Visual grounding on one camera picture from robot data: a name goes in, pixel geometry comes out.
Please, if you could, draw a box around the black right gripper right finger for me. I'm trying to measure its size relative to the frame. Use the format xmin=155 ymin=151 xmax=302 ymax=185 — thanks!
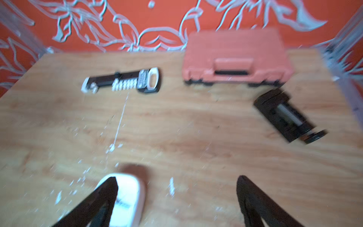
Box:
xmin=236 ymin=176 xmax=302 ymax=227

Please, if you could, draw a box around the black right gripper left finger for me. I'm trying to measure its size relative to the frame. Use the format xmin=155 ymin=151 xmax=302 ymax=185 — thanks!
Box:
xmin=54 ymin=177 xmax=118 ymax=227

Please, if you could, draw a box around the white alarm clock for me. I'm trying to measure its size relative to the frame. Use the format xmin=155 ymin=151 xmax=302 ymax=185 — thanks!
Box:
xmin=97 ymin=173 xmax=146 ymax=227

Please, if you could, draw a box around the black small vise clamp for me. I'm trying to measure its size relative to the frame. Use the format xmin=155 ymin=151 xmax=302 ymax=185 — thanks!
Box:
xmin=253 ymin=89 xmax=328 ymax=144

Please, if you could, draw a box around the black white screwdriver bit holder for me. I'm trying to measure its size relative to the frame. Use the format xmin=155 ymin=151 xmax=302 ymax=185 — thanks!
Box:
xmin=81 ymin=67 xmax=162 ymax=94

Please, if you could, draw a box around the red plastic tool case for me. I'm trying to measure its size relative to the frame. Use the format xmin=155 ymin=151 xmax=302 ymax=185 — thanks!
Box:
xmin=182 ymin=28 xmax=294 ymax=87

